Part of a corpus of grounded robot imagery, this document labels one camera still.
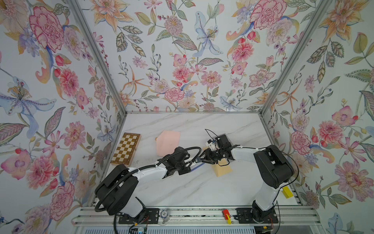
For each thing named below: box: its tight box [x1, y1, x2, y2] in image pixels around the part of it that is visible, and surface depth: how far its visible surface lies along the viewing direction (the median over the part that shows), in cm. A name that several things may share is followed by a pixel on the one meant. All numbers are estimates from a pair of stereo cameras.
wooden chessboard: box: [110, 132, 142, 167], surface depth 98 cm
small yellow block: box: [282, 186, 294, 199], surface depth 81 cm
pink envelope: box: [155, 130, 181, 157], surface depth 106 cm
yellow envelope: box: [211, 157, 233, 178], surface depth 90 cm
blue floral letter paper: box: [189, 161, 206, 172], surface depth 92 cm
